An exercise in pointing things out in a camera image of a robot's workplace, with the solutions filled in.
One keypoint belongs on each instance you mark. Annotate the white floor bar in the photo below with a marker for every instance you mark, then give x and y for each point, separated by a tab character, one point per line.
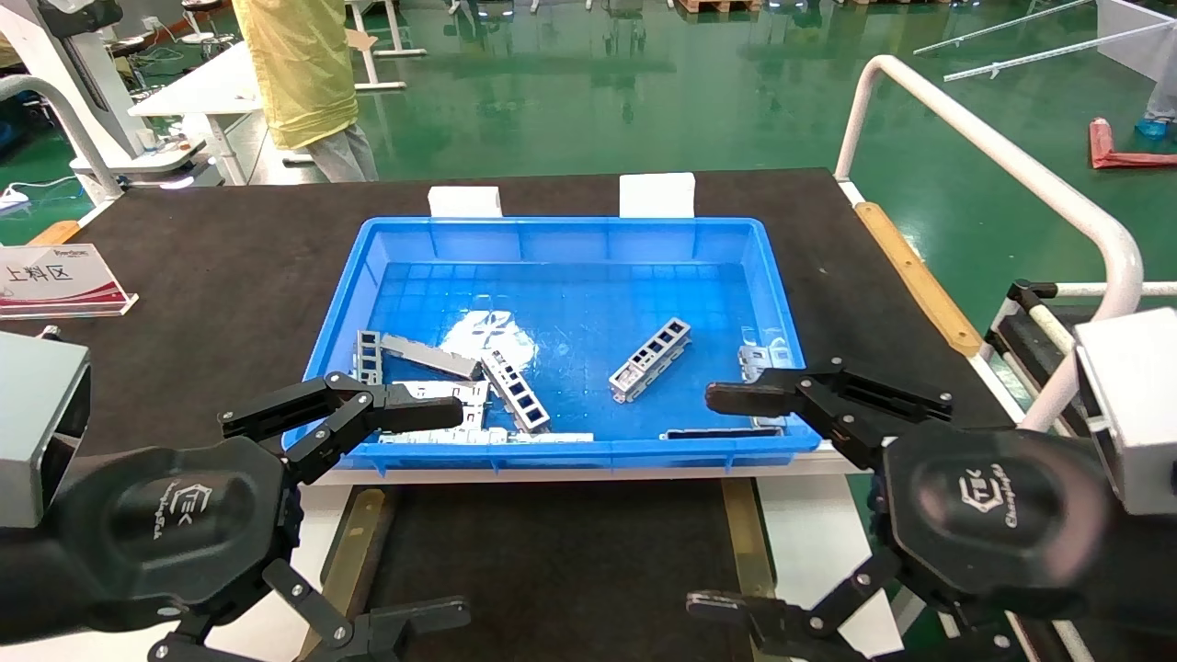
1057	53
1002	26

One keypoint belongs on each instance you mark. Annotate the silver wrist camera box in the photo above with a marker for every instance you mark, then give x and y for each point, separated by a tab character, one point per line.
37	432
1136	405

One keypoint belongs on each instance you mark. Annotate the acrylic sign with red print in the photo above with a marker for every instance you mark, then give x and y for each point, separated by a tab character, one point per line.
55	280

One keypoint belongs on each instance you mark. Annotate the flat grey metal bar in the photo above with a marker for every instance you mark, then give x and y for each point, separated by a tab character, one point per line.
428	356

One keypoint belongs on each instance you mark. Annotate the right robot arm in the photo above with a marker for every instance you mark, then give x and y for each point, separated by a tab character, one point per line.
1145	570

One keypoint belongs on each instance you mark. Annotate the grey tube railing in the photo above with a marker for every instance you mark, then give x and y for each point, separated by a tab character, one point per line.
69	124

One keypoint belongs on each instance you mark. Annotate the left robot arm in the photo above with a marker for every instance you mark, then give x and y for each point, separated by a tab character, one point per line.
28	579

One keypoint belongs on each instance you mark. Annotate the blue plastic bin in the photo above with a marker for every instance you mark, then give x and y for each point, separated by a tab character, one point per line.
598	294

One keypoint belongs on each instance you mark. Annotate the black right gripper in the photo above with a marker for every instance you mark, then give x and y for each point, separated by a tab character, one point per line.
993	515

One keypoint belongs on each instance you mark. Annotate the white foam block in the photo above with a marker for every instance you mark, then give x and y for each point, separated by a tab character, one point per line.
657	195
464	202

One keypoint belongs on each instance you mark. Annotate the wooden edge strip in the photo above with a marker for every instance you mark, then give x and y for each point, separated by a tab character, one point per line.
915	276

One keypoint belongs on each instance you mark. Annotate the wooden corner piece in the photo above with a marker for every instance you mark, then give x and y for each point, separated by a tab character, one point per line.
55	232

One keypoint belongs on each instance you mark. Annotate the red floor object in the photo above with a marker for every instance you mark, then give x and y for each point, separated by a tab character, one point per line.
1103	152

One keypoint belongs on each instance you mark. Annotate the white floor device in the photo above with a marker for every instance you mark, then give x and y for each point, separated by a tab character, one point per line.
14	198

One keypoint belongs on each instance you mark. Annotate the white table frame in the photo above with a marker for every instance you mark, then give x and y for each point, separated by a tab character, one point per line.
372	55

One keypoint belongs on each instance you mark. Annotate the white tube railing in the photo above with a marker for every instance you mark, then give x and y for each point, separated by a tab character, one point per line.
1011	161

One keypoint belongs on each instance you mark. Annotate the black cart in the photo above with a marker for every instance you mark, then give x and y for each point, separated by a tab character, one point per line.
1021	340

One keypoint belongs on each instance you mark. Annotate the brass metal strip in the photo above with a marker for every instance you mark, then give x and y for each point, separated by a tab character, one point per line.
747	542
359	552

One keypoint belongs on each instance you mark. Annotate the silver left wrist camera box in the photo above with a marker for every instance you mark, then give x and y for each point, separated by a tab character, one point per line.
37	432

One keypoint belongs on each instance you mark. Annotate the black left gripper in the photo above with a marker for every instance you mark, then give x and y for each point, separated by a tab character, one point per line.
156	533

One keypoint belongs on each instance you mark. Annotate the person in yellow coat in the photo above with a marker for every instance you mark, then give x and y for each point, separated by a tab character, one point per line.
294	74

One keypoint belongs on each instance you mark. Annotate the grey slotted metal plate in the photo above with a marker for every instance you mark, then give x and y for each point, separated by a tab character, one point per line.
476	395

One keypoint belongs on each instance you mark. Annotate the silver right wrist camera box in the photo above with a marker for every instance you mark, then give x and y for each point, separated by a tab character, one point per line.
1136	405

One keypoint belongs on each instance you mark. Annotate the dark metal strip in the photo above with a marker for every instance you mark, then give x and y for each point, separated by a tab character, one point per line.
708	432

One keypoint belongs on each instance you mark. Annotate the grey metal ladder-shaped part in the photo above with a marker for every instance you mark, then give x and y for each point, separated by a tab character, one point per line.
517	391
650	359
368	354

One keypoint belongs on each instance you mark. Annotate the black table mat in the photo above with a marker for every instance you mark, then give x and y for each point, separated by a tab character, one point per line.
230	276

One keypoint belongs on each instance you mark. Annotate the grey clipped metal part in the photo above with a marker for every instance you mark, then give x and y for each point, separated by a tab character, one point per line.
763	357

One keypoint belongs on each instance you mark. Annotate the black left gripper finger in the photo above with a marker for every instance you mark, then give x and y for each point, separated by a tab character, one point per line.
414	412

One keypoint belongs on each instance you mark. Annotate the white column robot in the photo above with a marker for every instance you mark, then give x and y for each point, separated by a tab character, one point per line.
83	83

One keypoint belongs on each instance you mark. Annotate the white panel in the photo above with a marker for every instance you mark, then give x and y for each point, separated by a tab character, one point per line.
1140	32

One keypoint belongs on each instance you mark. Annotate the white work table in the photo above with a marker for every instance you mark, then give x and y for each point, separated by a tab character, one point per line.
202	92

